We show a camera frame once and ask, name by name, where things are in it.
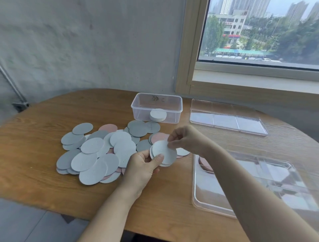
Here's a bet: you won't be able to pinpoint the person's right hand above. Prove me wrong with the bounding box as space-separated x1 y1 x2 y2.
167 125 213 158

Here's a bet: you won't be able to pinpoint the person's left hand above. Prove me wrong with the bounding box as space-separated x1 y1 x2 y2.
120 150 165 199

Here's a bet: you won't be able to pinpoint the white round discs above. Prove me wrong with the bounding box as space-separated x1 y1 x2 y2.
149 140 177 167

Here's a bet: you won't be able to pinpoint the person's left forearm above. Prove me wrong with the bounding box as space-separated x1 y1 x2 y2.
77 185 140 242

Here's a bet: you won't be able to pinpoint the person's right forearm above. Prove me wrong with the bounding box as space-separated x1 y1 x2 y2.
205 143 319 242

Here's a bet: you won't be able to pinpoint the white disc stack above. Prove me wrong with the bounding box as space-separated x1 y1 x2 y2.
150 108 167 122

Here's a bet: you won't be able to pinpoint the clear plastic storage container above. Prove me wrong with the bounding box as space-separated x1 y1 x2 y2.
131 92 183 124

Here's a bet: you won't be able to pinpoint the pink round discs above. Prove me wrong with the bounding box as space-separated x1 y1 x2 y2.
198 156 214 173

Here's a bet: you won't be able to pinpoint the clear plastic lid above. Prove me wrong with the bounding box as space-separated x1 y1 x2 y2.
189 98 268 136

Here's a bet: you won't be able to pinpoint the pile of grey pink coasters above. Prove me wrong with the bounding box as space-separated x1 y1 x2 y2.
56 120 191 185

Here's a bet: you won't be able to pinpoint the clear divided plastic tray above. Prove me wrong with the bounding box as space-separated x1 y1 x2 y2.
192 149 319 220

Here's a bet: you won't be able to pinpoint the beige window frame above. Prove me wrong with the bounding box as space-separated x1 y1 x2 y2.
175 0 319 96

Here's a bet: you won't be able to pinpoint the grey wall junction box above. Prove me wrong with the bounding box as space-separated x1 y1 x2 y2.
12 101 30 112

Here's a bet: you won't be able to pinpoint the grey metal wall pipe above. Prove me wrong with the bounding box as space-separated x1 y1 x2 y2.
0 62 27 105

